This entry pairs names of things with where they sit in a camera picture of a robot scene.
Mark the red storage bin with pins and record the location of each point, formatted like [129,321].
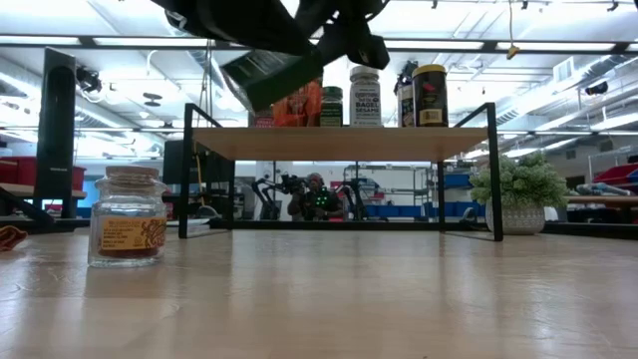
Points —
[618,174]

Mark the wooden background table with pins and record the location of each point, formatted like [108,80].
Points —
[608,200]

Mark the wooden shelf black metal legs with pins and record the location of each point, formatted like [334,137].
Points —
[339,143]

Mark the tall black column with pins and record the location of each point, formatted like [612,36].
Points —
[56,124]

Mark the person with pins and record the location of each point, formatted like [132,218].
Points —
[316,199]

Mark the black background robot arm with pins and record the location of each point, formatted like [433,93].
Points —
[289,183]
[349,192]

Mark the long ceiling light bar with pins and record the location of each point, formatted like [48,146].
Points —
[491,46]

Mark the chili onion jar yellow lid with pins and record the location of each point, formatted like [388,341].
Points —
[429,100]

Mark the red storage bins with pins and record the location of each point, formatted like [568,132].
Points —
[20,169]

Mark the orange folded cloth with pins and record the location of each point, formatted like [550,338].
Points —
[10,238]

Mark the white lid bagel seasoning jar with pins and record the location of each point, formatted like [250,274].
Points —
[365,105]

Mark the furikake jar tan lid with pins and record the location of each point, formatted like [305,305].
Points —
[406,109]

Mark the small glass jar cork lid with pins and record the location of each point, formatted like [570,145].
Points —
[128,234]

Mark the dark green spice tin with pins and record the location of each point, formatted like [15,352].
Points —
[249,70]

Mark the oregano jar green lid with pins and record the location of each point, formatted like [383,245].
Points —
[331,112]

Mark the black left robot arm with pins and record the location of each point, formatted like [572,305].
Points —
[224,20]

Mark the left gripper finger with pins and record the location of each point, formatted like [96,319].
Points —
[299,75]

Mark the blue storage bins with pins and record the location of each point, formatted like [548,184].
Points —
[399,210]

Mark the green potted plant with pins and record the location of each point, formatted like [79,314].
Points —
[518,189]

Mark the black ceiling camera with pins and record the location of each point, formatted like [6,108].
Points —
[406,72]
[89,80]
[597,89]

